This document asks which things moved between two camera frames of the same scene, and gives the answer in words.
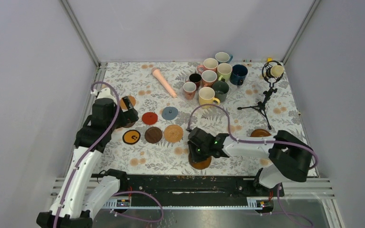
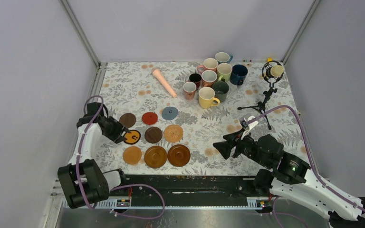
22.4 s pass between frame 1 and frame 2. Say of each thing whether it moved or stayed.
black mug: stayed
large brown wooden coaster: moved
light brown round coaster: moved
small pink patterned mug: stayed
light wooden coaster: stayed
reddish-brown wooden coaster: moved
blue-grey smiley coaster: stayed
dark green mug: stayed
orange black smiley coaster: stayed
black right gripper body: moved
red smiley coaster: stayed
